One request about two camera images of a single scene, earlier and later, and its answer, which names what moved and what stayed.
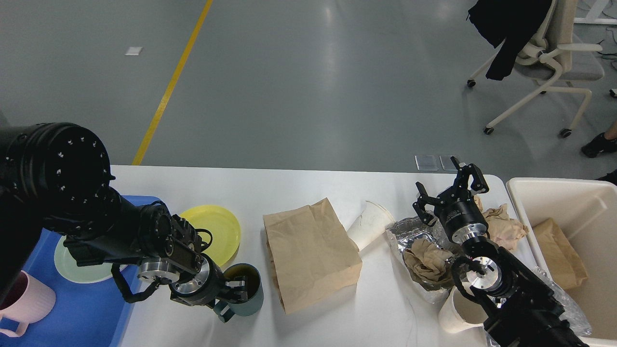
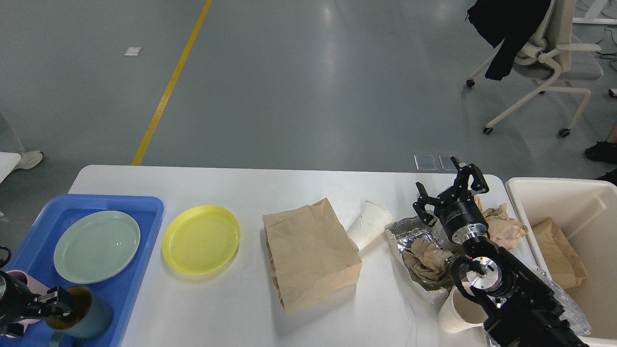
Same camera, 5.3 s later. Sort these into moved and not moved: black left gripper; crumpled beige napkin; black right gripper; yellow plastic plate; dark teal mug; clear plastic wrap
Moved: black left gripper; dark teal mug
Not moved: crumpled beige napkin; yellow plastic plate; black right gripper; clear plastic wrap
